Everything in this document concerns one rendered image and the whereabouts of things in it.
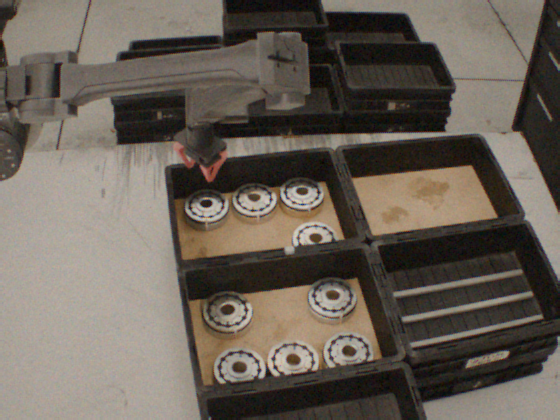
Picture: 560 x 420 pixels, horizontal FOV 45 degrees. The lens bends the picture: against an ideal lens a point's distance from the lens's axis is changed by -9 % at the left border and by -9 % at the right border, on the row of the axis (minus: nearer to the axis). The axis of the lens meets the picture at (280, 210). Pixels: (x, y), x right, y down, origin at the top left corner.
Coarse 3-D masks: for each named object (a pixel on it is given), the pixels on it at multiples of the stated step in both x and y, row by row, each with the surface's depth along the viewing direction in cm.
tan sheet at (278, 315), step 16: (288, 288) 158; (304, 288) 158; (192, 304) 154; (256, 304) 154; (272, 304) 155; (288, 304) 155; (304, 304) 155; (192, 320) 151; (256, 320) 152; (272, 320) 152; (288, 320) 152; (304, 320) 152; (352, 320) 152; (368, 320) 152; (208, 336) 148; (256, 336) 149; (272, 336) 149; (288, 336) 149; (304, 336) 149; (320, 336) 149; (368, 336) 150; (208, 352) 146; (256, 352) 146; (320, 352) 147; (208, 368) 143; (320, 368) 144
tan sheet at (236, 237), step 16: (176, 208) 172; (240, 224) 170; (272, 224) 170; (288, 224) 170; (336, 224) 171; (192, 240) 166; (208, 240) 166; (224, 240) 166; (240, 240) 166; (256, 240) 167; (272, 240) 167; (288, 240) 167; (192, 256) 163; (208, 256) 163
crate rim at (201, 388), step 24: (216, 264) 149; (240, 264) 149; (384, 288) 146; (384, 312) 142; (192, 336) 136; (192, 360) 133; (384, 360) 134; (216, 384) 129; (240, 384) 130; (264, 384) 130
